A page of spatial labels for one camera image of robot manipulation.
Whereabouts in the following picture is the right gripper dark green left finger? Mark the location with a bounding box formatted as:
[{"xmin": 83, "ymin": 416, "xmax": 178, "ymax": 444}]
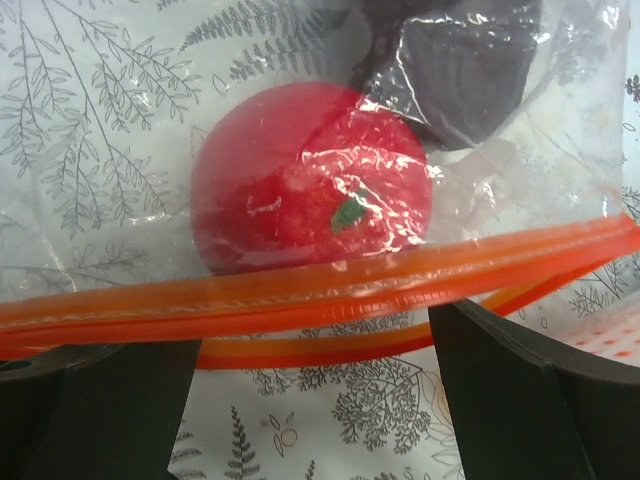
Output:
[{"xmin": 1, "ymin": 341, "xmax": 201, "ymax": 480}]

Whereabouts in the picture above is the dark purple fake fruit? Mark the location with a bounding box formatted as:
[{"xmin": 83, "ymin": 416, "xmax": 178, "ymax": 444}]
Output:
[{"xmin": 348, "ymin": 0, "xmax": 542, "ymax": 151}]

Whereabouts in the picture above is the red fake apple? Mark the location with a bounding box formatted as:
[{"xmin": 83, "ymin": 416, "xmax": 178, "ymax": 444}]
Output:
[{"xmin": 190, "ymin": 82, "xmax": 432, "ymax": 273}]

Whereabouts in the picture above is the floral patterned tablecloth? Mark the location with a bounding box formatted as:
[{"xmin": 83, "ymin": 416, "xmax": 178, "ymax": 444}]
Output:
[{"xmin": 0, "ymin": 0, "xmax": 640, "ymax": 480}]

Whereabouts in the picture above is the white perforated plastic basket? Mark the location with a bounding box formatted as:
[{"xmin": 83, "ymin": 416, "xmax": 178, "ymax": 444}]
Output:
[{"xmin": 559, "ymin": 294, "xmax": 639, "ymax": 367}]

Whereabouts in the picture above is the clear zip top bag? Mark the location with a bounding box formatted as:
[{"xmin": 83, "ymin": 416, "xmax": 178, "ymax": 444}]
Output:
[{"xmin": 0, "ymin": 0, "xmax": 640, "ymax": 371}]

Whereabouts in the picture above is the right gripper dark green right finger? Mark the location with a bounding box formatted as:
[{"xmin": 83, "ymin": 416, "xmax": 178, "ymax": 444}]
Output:
[{"xmin": 428, "ymin": 300, "xmax": 639, "ymax": 479}]

